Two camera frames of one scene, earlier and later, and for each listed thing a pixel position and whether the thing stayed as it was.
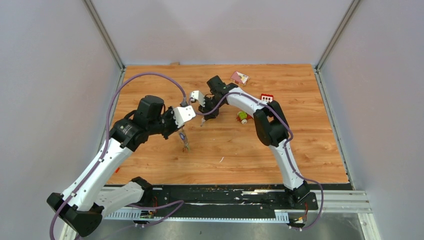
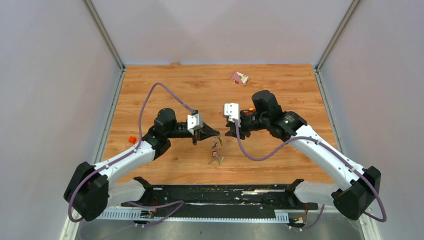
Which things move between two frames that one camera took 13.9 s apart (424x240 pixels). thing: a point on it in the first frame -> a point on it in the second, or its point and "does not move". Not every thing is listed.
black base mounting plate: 228,198 does not move
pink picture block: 239,78 does not move
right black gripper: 205,109 -> 233,132
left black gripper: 175,128 -> 206,132
